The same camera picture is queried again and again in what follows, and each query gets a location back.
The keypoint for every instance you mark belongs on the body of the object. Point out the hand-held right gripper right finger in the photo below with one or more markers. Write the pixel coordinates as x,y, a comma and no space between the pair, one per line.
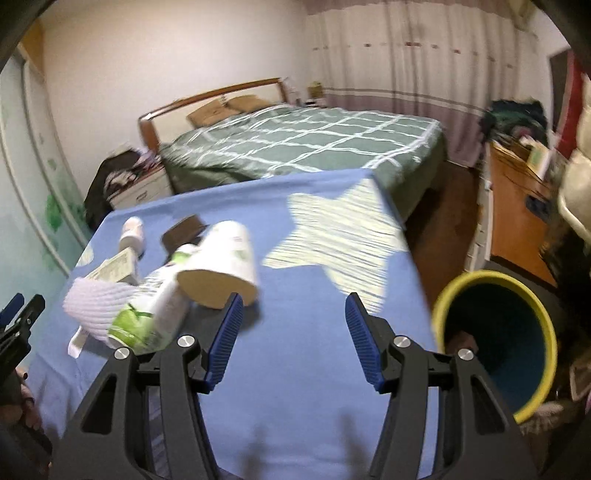
362,344

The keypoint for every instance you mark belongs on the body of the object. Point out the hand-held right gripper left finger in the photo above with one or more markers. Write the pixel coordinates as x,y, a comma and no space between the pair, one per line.
226,341

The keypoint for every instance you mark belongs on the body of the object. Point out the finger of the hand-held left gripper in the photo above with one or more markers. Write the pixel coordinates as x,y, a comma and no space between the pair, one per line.
11,304
27,318

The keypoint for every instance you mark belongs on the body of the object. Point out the white foam net sleeve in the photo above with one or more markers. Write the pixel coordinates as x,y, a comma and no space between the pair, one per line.
92,300

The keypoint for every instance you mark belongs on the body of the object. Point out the white bottle green label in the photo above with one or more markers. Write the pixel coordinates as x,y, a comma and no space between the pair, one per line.
152,304

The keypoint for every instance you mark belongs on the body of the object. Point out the white paper cup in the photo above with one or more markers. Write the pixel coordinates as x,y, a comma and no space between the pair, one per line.
221,258

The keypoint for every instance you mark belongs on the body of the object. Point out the white green cardboard box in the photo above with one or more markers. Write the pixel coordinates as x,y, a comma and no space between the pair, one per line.
115,265

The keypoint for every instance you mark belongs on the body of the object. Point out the small white pill bottle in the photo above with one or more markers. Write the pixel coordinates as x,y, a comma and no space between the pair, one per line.
131,235

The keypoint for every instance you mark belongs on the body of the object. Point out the yellow rimmed dark bin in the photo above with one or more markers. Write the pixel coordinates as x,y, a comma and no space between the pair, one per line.
498,332

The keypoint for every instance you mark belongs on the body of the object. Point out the blue star print tablecloth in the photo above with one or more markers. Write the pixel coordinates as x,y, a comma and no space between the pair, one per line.
300,258

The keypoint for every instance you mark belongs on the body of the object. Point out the frosted glass sliding door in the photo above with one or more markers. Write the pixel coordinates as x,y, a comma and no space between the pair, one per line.
32,184

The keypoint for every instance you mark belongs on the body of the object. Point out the dark clothes pile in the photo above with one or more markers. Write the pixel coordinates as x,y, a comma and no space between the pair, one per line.
106,180

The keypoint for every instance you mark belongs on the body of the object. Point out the white nightstand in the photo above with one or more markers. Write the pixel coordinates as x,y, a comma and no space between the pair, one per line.
143,189

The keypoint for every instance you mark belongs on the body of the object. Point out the wooden desk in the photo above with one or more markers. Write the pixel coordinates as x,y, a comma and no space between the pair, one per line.
512,221

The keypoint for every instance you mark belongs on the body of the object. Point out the green checked duvet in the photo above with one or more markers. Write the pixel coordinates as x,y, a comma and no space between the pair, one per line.
300,143

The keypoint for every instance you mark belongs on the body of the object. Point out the pink garment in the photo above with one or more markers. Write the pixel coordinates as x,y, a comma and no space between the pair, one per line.
579,374

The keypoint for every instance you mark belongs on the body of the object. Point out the brown pillow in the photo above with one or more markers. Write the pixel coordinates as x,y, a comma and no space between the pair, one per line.
249,102
207,113

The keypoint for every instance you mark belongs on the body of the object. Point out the wooden bed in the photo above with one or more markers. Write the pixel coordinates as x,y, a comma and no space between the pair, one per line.
207,97

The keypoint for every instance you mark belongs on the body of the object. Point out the green book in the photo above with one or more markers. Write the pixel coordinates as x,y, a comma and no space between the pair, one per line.
538,157

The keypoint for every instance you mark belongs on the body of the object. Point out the cream puffer jacket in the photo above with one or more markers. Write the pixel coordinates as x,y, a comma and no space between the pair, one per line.
577,184

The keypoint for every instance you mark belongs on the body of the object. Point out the clothes pile on desk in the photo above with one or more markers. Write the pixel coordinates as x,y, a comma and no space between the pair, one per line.
512,117

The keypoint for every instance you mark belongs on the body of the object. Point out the pink beige curtain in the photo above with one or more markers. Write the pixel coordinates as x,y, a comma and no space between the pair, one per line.
406,69

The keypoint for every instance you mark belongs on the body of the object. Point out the red coat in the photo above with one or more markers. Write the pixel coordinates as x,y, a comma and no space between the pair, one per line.
577,115

